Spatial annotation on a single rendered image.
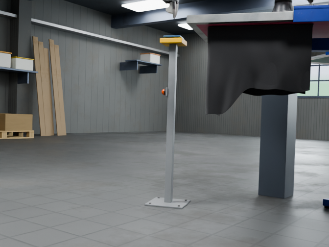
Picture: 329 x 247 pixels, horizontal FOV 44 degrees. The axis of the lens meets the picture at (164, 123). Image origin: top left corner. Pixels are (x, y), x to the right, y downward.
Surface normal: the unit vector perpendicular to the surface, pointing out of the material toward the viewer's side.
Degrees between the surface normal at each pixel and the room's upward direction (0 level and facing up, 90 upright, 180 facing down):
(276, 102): 90
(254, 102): 90
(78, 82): 90
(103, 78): 90
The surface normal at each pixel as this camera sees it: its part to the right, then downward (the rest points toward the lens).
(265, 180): -0.58, 0.00
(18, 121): 0.80, 0.04
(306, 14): -0.28, 0.01
